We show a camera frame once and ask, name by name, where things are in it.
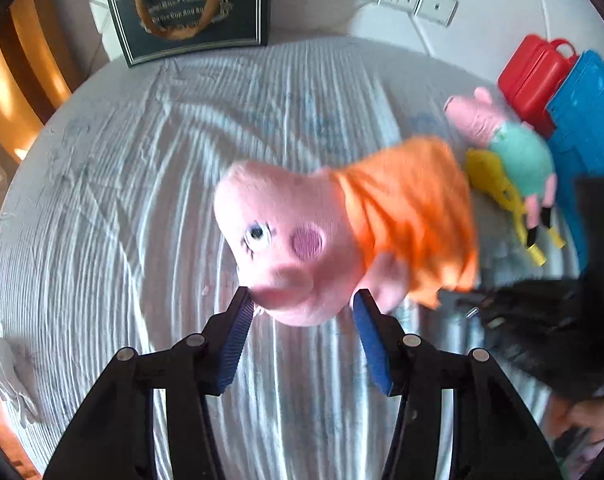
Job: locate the white wall round-hole socket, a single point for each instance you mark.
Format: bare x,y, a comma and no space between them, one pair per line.
435,6

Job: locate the pig plush orange dress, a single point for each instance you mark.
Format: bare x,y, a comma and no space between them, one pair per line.
332,230

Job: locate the blue plastic crate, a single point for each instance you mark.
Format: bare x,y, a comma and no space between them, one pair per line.
591,120

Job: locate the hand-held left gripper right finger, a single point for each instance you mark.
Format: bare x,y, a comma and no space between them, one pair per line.
374,345

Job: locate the pig plush teal shirt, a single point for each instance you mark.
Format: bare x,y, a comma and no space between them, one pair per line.
521,155

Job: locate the yellow plastic toy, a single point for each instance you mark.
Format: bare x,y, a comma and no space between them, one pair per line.
486,172

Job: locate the wooden door frame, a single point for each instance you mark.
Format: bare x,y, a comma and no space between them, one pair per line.
22,75

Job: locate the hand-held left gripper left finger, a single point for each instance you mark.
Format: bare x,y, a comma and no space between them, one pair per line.
234,345

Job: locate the red plastic carry case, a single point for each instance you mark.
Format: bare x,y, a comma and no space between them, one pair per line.
529,85

